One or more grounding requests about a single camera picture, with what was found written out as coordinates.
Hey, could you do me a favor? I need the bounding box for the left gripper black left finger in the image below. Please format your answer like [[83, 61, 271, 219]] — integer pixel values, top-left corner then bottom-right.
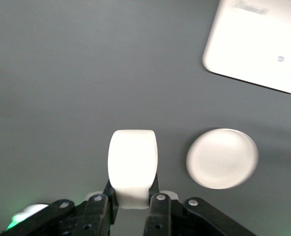
[[72, 180, 118, 236]]

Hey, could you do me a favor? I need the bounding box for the round beige plate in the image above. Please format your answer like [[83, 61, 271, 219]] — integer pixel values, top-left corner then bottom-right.
[[186, 127, 259, 190]]

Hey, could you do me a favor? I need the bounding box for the white steamed bun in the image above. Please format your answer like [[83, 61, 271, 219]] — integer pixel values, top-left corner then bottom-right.
[[107, 129, 159, 210]]

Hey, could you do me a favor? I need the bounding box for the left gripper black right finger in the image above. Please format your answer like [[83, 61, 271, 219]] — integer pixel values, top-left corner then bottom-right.
[[144, 173, 173, 236]]

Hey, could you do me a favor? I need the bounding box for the beige rectangular tray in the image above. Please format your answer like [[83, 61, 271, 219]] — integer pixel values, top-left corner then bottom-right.
[[202, 0, 291, 95]]

